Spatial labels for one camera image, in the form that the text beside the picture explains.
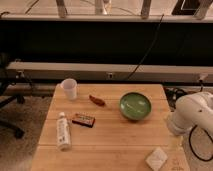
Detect white sponge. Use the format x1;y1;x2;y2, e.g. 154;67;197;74
146;147;168;171

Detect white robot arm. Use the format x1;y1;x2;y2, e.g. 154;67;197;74
166;92;213;136

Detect green ceramic bowl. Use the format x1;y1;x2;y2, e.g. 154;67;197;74
119;92;152;121

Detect brown chili pepper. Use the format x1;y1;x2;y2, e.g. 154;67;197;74
89;95;105;106

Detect white plastic cup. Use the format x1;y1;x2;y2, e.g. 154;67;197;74
60;78;77;100

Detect small red box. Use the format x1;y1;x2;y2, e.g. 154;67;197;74
72;114;95;128

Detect white plastic bottle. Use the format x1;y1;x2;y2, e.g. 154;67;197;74
56;112;71;151

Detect black office chair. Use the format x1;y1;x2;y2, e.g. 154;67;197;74
0;53;25;139

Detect long metal rail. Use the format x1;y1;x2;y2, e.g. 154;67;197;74
7;62;213;84

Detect black floor cable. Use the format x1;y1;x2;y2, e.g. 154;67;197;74
164;87;213;163

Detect black hanging cable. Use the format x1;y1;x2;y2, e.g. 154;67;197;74
121;13;166;82

